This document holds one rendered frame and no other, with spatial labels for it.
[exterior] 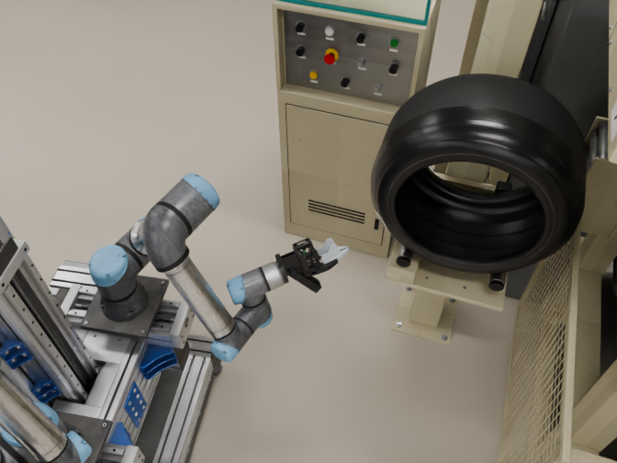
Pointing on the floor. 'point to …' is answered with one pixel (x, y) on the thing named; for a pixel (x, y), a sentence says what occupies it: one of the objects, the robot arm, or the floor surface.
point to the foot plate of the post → (424, 324)
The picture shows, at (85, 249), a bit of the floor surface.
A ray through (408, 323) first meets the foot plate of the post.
